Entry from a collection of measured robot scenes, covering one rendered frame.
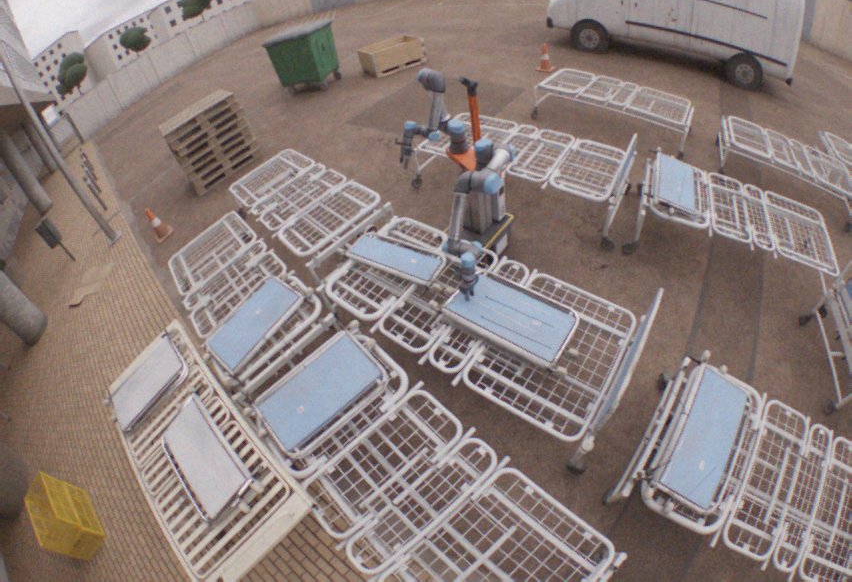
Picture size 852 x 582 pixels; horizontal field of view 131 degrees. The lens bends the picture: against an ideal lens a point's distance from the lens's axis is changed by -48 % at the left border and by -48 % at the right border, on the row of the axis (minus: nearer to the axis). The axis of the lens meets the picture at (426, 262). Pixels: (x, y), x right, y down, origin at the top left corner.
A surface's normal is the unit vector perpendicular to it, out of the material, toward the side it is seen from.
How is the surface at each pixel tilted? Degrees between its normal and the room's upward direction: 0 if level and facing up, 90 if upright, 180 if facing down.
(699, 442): 8
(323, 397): 8
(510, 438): 0
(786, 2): 86
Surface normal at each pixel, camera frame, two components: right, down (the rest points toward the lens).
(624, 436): -0.17, -0.67
